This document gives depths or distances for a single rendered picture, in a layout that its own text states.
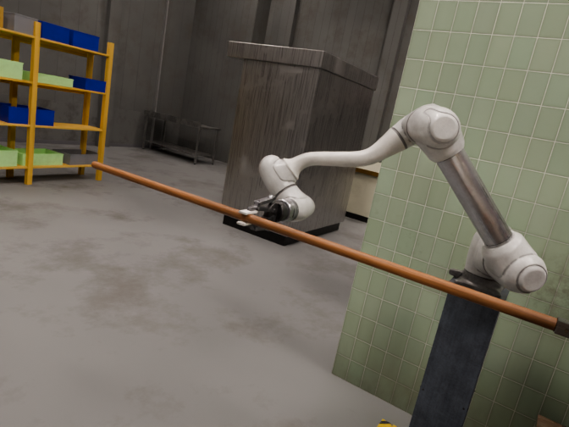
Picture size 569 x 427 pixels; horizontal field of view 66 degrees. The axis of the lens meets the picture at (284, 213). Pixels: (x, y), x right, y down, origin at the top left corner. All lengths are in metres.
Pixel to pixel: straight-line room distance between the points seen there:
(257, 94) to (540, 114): 3.63
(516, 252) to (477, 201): 0.23
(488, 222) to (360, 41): 9.13
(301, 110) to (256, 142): 0.71
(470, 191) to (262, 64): 4.11
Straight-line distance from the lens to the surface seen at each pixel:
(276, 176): 1.70
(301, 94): 5.08
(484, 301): 1.20
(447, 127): 1.50
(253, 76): 5.48
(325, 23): 11.10
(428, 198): 2.50
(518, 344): 2.58
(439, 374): 2.10
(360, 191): 7.56
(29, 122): 6.61
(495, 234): 1.70
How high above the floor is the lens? 1.55
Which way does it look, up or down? 13 degrees down
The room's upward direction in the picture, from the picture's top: 11 degrees clockwise
